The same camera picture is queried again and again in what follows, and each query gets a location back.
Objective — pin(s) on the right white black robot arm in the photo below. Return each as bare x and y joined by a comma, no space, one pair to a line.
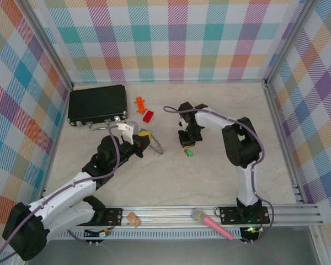
242,143

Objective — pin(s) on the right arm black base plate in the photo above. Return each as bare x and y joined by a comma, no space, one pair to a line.
231,215

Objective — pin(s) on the pink toy microphone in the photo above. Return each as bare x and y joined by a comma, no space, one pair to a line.
212,223

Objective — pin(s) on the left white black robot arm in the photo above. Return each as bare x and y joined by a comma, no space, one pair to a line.
63,198

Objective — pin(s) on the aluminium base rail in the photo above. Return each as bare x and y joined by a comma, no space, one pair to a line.
168,214

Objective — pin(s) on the aluminium frame post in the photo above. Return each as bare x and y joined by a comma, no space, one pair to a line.
288,41
51,47

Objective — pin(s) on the red plastic brick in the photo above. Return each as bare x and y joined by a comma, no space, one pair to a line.
148,116

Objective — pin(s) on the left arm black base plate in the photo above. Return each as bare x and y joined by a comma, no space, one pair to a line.
113,216

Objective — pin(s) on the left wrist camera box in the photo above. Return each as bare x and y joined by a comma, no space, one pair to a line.
128,129

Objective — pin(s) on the large metal keyring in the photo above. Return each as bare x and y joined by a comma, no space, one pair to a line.
160,147

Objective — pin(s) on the orange plastic toy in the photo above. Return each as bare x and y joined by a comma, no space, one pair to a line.
140,105

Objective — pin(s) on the aluminium frame bar short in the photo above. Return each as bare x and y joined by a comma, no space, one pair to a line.
284,143

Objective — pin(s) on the black hard case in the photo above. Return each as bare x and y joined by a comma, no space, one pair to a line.
96,103

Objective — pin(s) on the small orange patterned card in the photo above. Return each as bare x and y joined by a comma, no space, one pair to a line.
133,219

